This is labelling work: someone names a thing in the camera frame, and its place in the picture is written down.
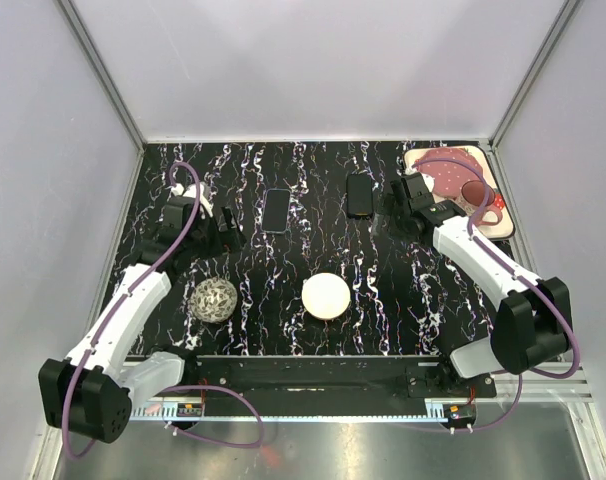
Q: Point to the leaf patterned round bowl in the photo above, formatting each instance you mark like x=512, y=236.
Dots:
x=213, y=300

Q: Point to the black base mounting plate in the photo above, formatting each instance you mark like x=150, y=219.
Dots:
x=414, y=376

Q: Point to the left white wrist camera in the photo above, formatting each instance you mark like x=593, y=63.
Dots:
x=201, y=193

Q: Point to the strawberry print cream tray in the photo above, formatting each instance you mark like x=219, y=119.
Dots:
x=502, y=230

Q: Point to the phone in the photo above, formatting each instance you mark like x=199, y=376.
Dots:
x=359, y=196

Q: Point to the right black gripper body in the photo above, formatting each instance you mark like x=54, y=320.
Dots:
x=399, y=225

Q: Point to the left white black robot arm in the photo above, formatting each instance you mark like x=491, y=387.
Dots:
x=91, y=392

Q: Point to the right small controller board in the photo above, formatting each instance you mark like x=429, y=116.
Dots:
x=465, y=413

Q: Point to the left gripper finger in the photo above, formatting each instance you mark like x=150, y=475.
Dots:
x=234, y=240
x=226, y=222

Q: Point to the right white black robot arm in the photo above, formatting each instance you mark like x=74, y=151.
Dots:
x=532, y=324

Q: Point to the pink polka dot plate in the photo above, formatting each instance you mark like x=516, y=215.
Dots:
x=446, y=170

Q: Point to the blue smartphone on table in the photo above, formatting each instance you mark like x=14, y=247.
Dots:
x=276, y=211

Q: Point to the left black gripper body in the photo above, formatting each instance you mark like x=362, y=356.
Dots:
x=208, y=242

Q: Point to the left small controller board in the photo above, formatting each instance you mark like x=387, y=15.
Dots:
x=190, y=409

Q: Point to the pink ghost pattern mug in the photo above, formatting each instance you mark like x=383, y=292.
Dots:
x=471, y=200

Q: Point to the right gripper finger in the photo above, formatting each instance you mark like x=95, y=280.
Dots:
x=388, y=205
x=399, y=189

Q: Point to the white round lid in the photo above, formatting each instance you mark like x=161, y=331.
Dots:
x=325, y=296

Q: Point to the small controller board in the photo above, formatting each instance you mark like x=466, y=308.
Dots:
x=465, y=413
x=190, y=409

